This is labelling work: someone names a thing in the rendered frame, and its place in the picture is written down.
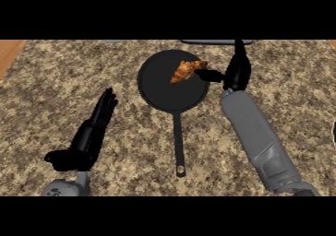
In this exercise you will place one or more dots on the black frying pan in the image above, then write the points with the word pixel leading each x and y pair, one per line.
pixel 173 92

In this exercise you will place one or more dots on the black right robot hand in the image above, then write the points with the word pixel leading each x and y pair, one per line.
pixel 237 73

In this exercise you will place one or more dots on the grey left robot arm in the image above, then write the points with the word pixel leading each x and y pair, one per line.
pixel 69 186

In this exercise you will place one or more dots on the golden brown croissant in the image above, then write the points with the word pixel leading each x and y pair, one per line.
pixel 187 71

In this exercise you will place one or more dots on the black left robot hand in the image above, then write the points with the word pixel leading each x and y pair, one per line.
pixel 86 138

